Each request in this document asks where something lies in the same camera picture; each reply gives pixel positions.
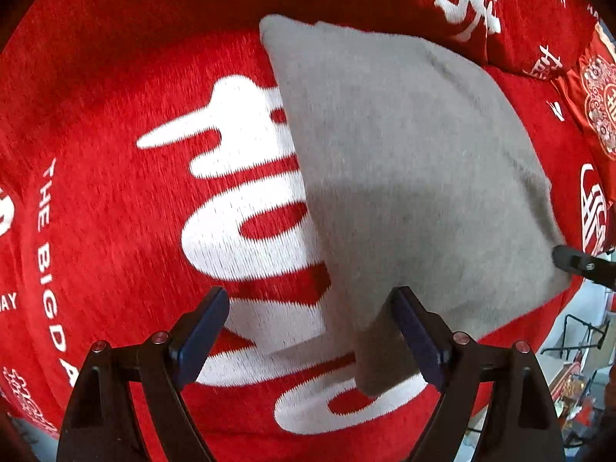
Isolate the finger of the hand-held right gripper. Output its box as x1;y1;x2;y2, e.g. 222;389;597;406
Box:
552;244;616;292

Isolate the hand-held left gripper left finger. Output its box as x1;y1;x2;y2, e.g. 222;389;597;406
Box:
57;286;231;462

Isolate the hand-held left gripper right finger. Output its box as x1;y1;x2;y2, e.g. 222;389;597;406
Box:
390;286;566;462

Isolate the grey knit garment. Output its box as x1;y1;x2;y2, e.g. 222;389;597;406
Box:
259;14;585;398

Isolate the black metal rack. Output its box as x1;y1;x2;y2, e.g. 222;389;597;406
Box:
561;314;611;353

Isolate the red gold decorated box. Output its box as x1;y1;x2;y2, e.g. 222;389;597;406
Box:
549;360;595;417

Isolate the red printed blanket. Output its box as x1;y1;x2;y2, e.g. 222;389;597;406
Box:
0;0;616;462

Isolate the red patterned cushion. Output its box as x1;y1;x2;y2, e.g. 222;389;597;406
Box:
552;23;616;162

